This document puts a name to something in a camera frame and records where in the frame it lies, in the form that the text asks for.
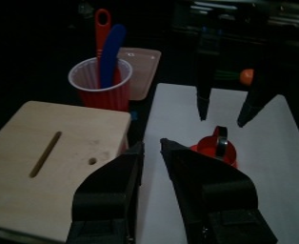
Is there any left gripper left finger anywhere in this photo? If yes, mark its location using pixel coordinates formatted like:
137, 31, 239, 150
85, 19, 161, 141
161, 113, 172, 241
66, 141, 146, 244

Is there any pink plastic tray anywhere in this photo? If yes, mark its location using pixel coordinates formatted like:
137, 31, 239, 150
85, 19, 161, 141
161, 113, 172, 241
114, 47, 162, 101

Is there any wooden drawer box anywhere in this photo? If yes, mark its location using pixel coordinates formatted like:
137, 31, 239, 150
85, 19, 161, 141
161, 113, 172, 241
0, 100, 133, 244

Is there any blue plastic utensil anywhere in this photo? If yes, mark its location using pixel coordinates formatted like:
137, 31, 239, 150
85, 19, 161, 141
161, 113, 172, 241
97, 23, 128, 90

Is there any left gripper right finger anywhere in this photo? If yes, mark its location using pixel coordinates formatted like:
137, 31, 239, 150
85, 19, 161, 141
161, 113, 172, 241
158, 137, 280, 244

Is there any toy carrot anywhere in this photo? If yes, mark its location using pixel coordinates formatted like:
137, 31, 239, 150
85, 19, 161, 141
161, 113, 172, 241
213, 68, 256, 87

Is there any red plastic cup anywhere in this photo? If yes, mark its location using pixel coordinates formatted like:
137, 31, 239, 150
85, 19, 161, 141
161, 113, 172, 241
68, 56, 134, 112

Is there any round metal cutter with handle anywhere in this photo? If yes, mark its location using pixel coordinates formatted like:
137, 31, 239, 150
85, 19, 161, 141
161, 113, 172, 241
190, 125, 239, 168

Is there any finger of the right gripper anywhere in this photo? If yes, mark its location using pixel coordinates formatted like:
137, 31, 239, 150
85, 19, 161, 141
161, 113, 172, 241
235, 59, 292, 129
194, 27, 224, 122

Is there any white cutting board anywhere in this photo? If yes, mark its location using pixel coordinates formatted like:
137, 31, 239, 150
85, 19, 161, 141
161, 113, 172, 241
136, 82, 299, 244

